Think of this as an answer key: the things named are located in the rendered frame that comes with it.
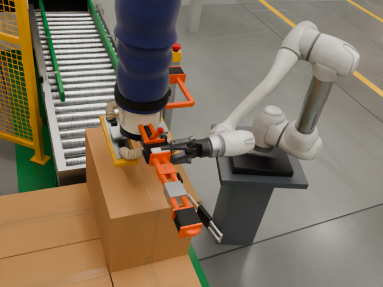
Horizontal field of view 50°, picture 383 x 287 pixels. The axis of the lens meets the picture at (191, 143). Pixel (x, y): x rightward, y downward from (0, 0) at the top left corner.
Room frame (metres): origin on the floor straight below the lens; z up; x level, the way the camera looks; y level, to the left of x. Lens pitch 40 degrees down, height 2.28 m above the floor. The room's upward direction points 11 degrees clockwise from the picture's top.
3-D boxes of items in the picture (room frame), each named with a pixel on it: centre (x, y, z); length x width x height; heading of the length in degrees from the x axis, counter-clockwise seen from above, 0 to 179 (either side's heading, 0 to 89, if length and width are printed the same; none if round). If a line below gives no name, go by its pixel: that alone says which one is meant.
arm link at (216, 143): (1.28, -0.09, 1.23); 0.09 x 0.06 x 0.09; 28
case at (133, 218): (1.41, 0.23, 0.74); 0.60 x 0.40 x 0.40; 28
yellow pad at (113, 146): (1.36, 0.32, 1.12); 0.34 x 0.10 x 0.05; 27
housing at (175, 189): (0.99, 0.03, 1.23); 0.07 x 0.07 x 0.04; 27
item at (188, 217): (0.87, -0.03, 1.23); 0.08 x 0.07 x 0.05; 27
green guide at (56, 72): (2.97, 1.34, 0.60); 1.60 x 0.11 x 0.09; 28
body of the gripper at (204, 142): (1.24, -0.02, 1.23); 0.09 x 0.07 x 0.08; 118
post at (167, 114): (2.48, 0.22, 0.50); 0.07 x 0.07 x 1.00; 28
